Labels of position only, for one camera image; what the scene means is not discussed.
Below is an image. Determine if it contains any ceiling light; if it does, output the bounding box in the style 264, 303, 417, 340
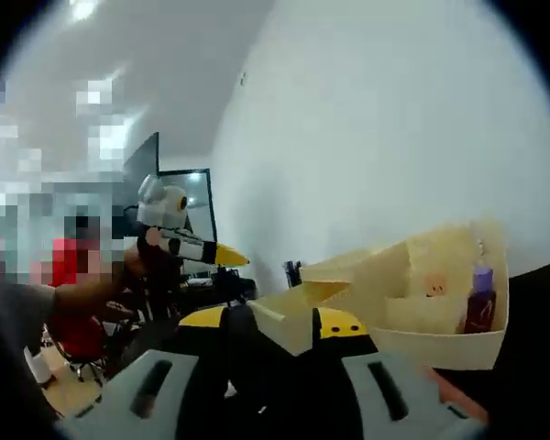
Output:
71, 0, 97, 20

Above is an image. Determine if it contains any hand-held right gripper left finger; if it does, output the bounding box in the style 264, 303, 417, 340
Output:
66, 305, 263, 440

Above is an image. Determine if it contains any person's left hand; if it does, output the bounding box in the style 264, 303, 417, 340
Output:
123, 226, 181, 295

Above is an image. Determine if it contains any black mesh pen holder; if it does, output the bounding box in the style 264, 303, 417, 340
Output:
283, 259, 303, 288

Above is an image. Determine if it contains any black table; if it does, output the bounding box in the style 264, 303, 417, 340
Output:
104, 260, 550, 440

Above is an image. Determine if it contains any person's right hand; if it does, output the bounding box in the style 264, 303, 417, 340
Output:
427, 368, 490, 425

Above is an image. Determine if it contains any person in grey shirt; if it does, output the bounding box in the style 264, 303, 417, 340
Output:
0, 274, 61, 413

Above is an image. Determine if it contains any cream desktop organizer cabinet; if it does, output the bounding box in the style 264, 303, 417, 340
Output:
300, 219, 510, 371

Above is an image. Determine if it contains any white cylinder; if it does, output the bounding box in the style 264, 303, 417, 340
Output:
25, 346, 55, 385

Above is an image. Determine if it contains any black background desk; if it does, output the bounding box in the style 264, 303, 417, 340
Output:
178, 269, 258, 309

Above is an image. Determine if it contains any cream drawer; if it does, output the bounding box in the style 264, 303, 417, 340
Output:
249, 279, 354, 358

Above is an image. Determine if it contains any office chair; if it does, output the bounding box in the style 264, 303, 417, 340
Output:
63, 320, 120, 386

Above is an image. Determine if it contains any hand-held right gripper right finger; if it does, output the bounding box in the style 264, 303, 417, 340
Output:
310, 306, 486, 440

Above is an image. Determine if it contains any yellow lace-trimmed cloth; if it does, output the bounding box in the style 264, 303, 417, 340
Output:
405, 226, 478, 299

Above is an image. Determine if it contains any purple cap cosmetic bottle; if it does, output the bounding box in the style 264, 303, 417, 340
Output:
462, 267, 497, 335

